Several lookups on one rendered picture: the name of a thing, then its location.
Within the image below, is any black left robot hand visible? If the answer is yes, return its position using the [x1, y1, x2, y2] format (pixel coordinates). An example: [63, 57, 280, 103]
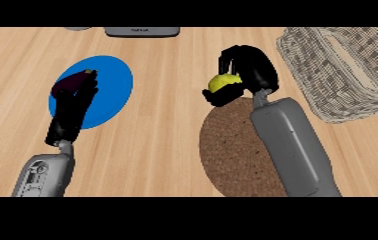
[44, 71, 100, 148]

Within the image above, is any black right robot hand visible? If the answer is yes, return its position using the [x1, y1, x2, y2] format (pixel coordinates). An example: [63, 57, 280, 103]
[200, 44, 280, 108]

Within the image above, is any pale wicker basket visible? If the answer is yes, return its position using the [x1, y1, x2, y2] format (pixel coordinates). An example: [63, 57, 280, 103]
[274, 27, 378, 124]

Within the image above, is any brown round cork placemat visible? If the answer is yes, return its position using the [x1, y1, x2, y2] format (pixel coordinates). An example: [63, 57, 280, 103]
[198, 96, 289, 198]

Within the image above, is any dark purple eggplant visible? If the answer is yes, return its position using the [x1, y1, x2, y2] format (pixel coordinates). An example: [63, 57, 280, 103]
[50, 69, 97, 98]

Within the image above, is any blue oval plate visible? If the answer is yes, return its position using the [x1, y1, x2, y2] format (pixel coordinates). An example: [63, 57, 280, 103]
[47, 54, 134, 131]

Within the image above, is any grey flat appliance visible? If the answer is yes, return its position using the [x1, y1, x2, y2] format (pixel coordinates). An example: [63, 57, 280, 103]
[103, 27, 181, 39]

